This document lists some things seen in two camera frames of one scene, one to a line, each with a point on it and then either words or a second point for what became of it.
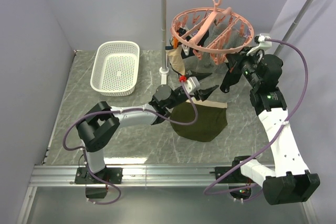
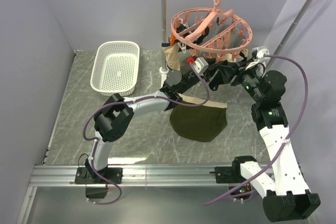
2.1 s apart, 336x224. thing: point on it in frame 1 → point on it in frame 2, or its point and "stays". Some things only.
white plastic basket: x=115 y=70 stays
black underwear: x=233 y=62 → x=226 y=69
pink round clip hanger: x=211 y=30 stays
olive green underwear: x=211 y=119 stays
